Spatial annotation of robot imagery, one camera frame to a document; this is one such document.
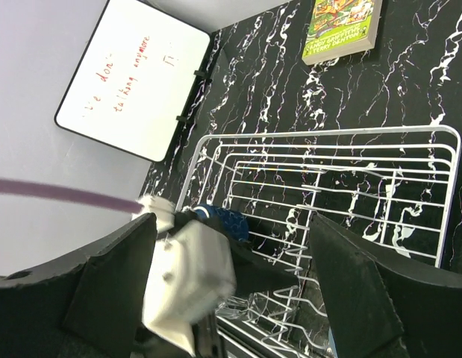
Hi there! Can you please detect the green paperback book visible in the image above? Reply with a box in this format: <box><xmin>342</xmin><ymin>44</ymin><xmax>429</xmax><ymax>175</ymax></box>
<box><xmin>302</xmin><ymin>0</ymin><xmax>382</xmax><ymax>65</ymax></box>

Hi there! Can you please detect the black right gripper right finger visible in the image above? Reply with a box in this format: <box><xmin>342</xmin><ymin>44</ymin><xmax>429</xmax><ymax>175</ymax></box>
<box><xmin>310</xmin><ymin>214</ymin><xmax>462</xmax><ymax>357</ymax></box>

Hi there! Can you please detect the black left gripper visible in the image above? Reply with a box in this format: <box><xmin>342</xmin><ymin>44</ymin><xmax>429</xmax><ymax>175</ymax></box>
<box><xmin>193</xmin><ymin>216</ymin><xmax>302</xmax><ymax>358</ymax></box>

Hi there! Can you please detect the white wire dish rack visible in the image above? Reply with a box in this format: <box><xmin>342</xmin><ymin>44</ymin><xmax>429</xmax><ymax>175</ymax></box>
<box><xmin>176</xmin><ymin>125</ymin><xmax>461</xmax><ymax>357</ymax></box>

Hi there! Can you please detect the dark blue ceramic mug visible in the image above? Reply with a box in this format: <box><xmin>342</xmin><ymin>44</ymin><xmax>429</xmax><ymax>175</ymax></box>
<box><xmin>191</xmin><ymin>204</ymin><xmax>250</xmax><ymax>244</ymax></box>

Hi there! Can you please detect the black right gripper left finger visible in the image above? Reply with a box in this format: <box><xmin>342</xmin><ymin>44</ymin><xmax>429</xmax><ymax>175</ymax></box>
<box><xmin>0</xmin><ymin>214</ymin><xmax>157</xmax><ymax>357</ymax></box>

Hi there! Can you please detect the white whiteboard with red writing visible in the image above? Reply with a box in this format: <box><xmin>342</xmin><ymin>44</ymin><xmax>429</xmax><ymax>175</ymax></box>
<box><xmin>54</xmin><ymin>1</ymin><xmax>210</xmax><ymax>162</ymax></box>

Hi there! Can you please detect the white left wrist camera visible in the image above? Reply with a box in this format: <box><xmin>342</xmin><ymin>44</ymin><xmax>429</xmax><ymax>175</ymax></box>
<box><xmin>133</xmin><ymin>195</ymin><xmax>237</xmax><ymax>357</ymax></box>

